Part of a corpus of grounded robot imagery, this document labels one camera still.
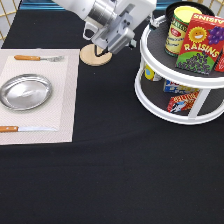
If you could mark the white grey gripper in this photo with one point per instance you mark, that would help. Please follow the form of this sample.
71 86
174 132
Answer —
110 24

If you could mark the white two-tier lazy Susan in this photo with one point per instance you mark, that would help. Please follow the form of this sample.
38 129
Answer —
210 103

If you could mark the black bowl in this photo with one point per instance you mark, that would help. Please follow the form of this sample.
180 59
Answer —
170 9

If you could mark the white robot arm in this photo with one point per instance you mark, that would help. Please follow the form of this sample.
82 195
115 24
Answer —
80 7

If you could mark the round silver metal plate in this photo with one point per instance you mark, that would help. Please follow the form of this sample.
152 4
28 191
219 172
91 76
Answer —
25 92

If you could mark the yellow lid parmesan can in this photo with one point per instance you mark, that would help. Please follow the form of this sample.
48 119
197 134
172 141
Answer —
178 28

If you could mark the blue yellow tin can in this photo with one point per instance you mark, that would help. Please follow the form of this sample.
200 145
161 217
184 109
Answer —
151 74

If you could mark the red raisins box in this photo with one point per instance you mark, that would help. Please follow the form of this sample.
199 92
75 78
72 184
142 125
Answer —
202 44

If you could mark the wooden lattice screen right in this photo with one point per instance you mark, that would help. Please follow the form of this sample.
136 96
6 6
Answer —
217 6

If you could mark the wooden lattice screen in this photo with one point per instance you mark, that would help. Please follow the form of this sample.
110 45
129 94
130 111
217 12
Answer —
8 10
217 6

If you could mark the round wooden coaster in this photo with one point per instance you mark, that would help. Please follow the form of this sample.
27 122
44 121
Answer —
92 55

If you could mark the red butter box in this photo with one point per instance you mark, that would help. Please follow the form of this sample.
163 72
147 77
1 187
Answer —
219 66

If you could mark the red white milk carton box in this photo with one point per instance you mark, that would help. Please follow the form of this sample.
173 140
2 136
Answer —
182 102

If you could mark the beige woven placemat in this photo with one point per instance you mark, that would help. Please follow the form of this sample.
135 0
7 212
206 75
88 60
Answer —
58 111

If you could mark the wooden lattice screen left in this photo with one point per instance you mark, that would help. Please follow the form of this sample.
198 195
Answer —
8 10

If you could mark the wooden handled fork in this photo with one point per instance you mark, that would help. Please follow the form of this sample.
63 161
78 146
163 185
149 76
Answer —
38 58

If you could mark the wooden handled knife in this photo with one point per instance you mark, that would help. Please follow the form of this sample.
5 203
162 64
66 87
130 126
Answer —
5 129

